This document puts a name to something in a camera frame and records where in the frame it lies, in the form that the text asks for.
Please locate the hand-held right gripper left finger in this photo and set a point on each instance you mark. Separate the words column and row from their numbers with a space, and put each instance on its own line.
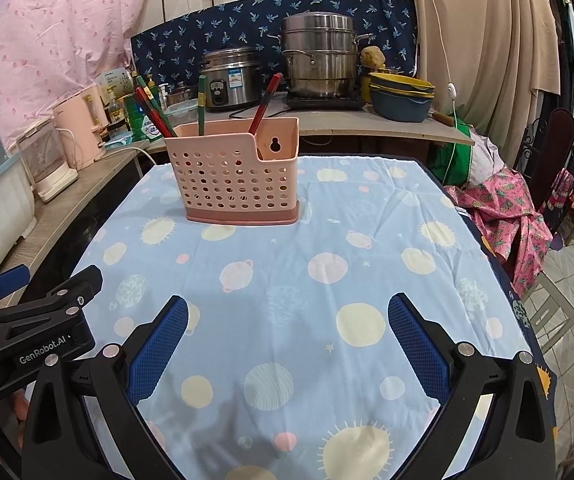
column 159, row 350

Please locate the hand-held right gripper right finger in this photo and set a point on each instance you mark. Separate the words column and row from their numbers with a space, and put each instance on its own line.
column 417, row 345

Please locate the pink perforated utensil holder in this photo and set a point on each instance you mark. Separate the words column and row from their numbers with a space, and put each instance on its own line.
column 227, row 180

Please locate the red chopstick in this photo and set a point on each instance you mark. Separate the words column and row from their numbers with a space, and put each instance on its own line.
column 154, row 112
column 264, row 105

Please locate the green chopstick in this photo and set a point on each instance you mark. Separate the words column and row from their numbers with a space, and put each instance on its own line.
column 202, row 105
column 148, row 92

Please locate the navy sun print table cover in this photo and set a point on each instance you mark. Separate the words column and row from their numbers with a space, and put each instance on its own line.
column 527, row 320

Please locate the white blender clear jar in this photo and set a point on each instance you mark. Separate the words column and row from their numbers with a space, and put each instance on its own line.
column 49, row 165

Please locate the grey wooden stool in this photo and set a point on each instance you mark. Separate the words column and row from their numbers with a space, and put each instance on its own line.
column 552, row 310

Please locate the blue planet print tablecloth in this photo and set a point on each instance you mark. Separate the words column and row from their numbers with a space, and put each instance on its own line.
column 292, row 270

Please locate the pink pineapple print cloth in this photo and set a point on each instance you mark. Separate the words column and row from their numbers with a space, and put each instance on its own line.
column 507, row 210

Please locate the pink electric kettle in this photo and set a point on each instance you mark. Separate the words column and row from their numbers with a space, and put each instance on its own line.
column 79, row 130

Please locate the blue tissue packet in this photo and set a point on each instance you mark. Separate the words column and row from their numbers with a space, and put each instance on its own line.
column 117, row 141

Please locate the green cloth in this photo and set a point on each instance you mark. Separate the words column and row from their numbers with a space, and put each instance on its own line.
column 449, row 155

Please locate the dark sauce bottle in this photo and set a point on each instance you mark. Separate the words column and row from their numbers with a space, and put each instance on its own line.
column 115, row 110

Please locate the green tin can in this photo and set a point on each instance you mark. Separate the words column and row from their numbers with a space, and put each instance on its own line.
column 137, row 122

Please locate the white green carton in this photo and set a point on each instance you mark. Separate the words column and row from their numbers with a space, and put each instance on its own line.
column 114, row 80

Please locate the blue bowl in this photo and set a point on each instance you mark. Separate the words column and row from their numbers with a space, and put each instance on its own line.
column 402, row 110

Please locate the clear food container blue lid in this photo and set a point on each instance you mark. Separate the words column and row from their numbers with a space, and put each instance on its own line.
column 182, row 109

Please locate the yellow pump bottle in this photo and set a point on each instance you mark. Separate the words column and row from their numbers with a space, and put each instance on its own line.
column 153, row 87

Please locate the pink dotted curtain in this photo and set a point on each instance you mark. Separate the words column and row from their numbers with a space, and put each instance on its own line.
column 42, row 35

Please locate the dark wooden chair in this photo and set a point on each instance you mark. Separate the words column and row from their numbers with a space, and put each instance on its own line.
column 559, row 140

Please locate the small steel pot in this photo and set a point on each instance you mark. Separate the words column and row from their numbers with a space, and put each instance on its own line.
column 182, row 94

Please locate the black induction cooker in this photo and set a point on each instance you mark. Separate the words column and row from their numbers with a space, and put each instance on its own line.
column 327, row 102

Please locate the steel rice cooker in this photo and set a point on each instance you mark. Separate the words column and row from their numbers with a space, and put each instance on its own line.
column 232, row 80

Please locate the tan loofah sponge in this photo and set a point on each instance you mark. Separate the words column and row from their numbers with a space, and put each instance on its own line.
column 373, row 56

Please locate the steel steamer pot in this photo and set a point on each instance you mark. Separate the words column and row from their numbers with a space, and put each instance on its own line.
column 317, row 55

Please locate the beige curtain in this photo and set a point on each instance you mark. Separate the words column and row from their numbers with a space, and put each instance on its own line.
column 487, row 35

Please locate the navy palm print cloth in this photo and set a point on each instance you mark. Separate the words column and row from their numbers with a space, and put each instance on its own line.
column 217, row 25

